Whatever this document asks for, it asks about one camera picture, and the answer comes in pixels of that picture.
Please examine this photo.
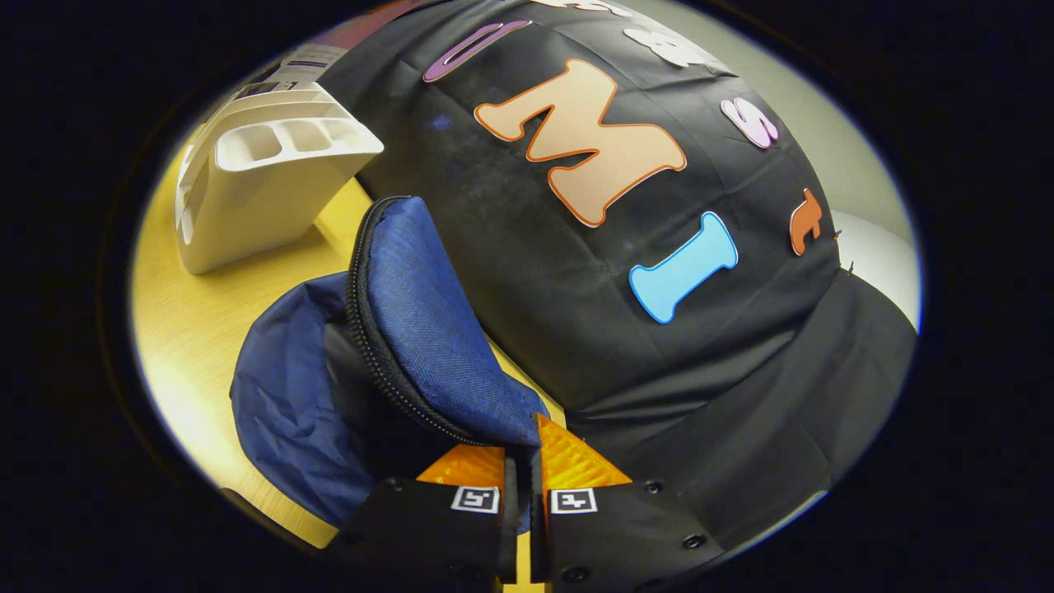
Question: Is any pink book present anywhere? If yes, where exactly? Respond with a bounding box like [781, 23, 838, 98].
[317, 0, 429, 52]

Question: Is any white plastic bookshelf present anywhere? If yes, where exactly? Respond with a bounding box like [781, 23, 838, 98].
[175, 81, 385, 276]

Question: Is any blue schoolbag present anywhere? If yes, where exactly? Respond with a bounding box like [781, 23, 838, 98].
[229, 195, 551, 530]

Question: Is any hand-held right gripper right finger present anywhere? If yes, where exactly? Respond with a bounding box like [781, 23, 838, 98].
[531, 413, 725, 591]

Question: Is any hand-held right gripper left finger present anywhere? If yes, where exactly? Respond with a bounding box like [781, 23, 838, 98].
[329, 445, 520, 591]

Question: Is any black backdrop cloth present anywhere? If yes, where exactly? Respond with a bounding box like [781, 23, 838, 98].
[317, 0, 919, 577]

